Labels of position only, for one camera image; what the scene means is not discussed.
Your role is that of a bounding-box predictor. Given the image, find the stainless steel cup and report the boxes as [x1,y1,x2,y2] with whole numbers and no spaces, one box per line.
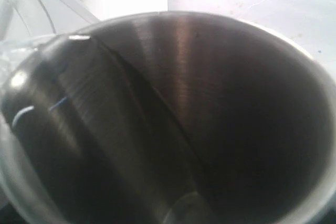
[1,12,335,223]

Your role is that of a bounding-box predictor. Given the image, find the clear plastic shaker cup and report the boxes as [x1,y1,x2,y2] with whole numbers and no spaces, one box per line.
[1,0,56,97]

